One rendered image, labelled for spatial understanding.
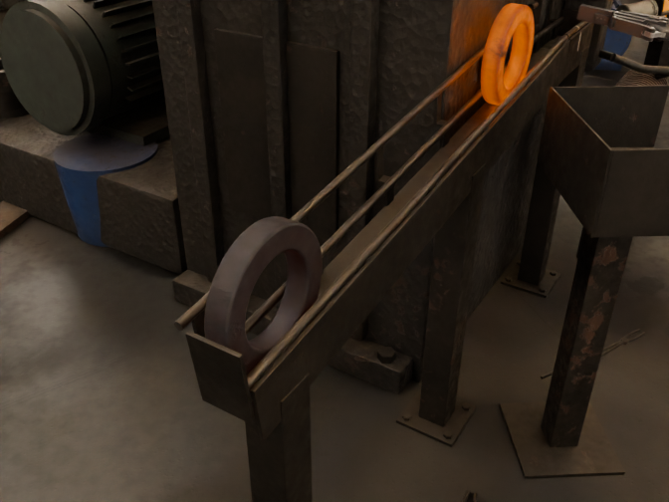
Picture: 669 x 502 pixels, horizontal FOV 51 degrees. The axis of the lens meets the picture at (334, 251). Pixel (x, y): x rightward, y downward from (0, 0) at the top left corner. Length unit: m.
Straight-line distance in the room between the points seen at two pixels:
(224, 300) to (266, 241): 0.08
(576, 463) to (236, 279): 0.98
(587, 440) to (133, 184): 1.30
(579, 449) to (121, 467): 0.92
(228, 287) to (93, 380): 1.03
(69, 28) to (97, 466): 1.13
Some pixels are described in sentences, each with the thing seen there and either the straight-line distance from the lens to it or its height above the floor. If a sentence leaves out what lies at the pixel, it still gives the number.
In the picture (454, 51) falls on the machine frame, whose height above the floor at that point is 0.76.
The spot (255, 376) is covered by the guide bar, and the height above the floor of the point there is 0.59.
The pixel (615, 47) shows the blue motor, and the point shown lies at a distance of 3.78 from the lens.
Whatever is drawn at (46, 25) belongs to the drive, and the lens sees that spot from 2.09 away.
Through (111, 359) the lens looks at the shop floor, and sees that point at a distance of 1.77.
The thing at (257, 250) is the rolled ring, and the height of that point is 0.72.
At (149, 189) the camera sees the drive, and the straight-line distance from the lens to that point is 1.95.
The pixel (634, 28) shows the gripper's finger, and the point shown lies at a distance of 1.62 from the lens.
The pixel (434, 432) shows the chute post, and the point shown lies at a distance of 1.52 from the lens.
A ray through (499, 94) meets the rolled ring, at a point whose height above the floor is 0.67.
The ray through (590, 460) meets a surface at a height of 0.01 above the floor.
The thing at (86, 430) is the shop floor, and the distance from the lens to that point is 1.61.
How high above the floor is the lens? 1.10
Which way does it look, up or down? 32 degrees down
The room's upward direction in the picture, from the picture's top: straight up
